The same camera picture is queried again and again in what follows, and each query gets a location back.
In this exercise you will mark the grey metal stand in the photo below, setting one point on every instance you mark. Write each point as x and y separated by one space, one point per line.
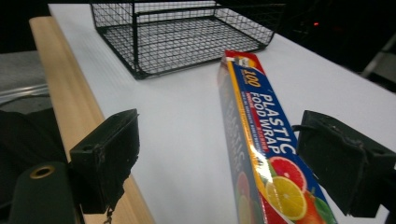
378 57

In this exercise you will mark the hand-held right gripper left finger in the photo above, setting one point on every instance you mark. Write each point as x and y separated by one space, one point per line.
104 161

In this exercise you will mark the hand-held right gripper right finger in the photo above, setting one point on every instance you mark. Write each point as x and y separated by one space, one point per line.
339 161

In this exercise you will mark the light wooden table edge strip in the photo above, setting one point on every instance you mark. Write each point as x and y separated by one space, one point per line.
77 112

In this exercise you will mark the blue plastic wrap box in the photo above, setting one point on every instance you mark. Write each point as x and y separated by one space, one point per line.
264 146

